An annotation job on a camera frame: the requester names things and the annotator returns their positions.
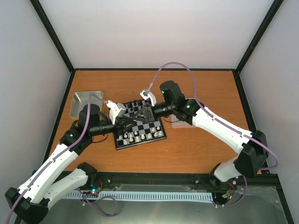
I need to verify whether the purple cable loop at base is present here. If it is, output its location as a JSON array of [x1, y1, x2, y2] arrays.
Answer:
[[79, 186, 121, 217]]

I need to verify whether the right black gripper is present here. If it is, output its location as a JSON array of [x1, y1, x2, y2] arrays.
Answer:
[[132, 102, 175, 124]]

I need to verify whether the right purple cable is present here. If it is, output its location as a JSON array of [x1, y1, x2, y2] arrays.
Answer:
[[148, 62, 280, 208]]

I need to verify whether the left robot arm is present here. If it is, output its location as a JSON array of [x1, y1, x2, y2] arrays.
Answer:
[[5, 102, 136, 224]]

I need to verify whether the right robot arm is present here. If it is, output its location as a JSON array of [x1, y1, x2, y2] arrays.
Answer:
[[140, 80, 269, 185]]

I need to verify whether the black frame post left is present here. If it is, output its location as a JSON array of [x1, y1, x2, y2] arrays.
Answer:
[[30, 0, 75, 73]]

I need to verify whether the black frame post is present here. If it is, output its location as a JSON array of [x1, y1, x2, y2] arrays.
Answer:
[[30, 0, 75, 73], [235, 0, 284, 75]]

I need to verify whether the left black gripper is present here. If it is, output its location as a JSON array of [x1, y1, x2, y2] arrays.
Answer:
[[91, 116, 137, 139]]

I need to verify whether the black and silver chessboard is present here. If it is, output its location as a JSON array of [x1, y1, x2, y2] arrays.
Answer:
[[114, 112, 167, 150]]

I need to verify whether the black frame post right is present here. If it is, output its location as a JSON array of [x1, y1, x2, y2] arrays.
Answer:
[[235, 0, 284, 75]]

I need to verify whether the pink tin with white pieces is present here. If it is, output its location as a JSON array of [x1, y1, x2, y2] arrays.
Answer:
[[171, 98, 199, 128]]

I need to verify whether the light blue cable duct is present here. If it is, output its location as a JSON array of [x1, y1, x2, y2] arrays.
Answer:
[[66, 189, 214, 203]]

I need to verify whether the empty silver metal tin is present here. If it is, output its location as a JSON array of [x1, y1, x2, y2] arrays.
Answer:
[[70, 91, 103, 119]]

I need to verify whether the black chess piece set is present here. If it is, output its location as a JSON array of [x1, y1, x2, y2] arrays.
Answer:
[[124, 99, 148, 113]]

